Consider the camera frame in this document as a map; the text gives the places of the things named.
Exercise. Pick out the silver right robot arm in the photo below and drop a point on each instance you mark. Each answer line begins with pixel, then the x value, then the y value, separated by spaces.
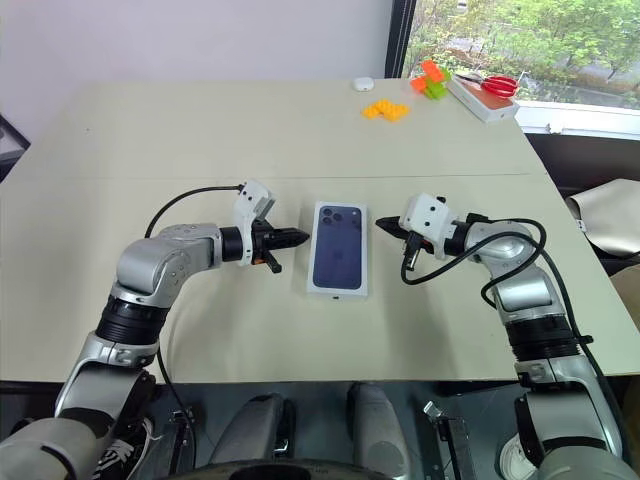
pixel 520 295

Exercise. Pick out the metal stand bracket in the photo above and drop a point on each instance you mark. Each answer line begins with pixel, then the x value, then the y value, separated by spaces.
pixel 450 445
pixel 182 440

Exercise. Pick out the white window sill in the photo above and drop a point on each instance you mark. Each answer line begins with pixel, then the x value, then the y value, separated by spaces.
pixel 575 117

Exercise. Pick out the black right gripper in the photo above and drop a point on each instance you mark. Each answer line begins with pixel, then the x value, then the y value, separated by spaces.
pixel 410 245

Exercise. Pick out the black window frame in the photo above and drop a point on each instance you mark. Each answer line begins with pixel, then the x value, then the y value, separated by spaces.
pixel 400 40

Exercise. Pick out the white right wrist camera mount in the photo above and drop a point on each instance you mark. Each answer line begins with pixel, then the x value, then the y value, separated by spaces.
pixel 430 215

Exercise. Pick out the yellow toy brick cluster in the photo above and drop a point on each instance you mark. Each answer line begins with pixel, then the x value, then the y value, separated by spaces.
pixel 385 111

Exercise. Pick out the black and white sneaker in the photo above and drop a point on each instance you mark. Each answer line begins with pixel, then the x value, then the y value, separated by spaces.
pixel 125 455

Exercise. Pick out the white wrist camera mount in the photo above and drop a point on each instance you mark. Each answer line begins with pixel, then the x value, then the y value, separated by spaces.
pixel 430 215
pixel 250 200

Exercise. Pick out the beige cloth cover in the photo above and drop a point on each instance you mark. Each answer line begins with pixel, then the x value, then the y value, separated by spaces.
pixel 610 210

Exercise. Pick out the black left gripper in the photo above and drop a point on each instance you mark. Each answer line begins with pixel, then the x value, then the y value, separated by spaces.
pixel 261 240

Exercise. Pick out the orange toy brick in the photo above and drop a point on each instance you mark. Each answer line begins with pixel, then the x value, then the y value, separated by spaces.
pixel 432 70

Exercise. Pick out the white box with orange face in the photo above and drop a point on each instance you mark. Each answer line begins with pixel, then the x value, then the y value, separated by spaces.
pixel 487 110

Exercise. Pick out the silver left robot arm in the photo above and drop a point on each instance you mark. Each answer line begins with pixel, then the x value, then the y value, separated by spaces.
pixel 150 260

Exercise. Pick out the green toy brick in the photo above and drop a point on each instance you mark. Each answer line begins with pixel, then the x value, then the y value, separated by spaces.
pixel 436 91

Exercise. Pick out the white cardboard box lid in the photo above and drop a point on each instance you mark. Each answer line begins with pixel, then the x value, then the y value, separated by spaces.
pixel 337 250

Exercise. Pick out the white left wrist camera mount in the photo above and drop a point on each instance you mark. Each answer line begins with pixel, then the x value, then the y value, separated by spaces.
pixel 250 200

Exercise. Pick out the grey rounded shell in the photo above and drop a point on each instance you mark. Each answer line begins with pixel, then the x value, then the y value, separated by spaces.
pixel 255 430
pixel 377 425

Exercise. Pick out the white earbuds case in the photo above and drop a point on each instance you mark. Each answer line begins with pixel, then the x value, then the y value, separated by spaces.
pixel 363 84

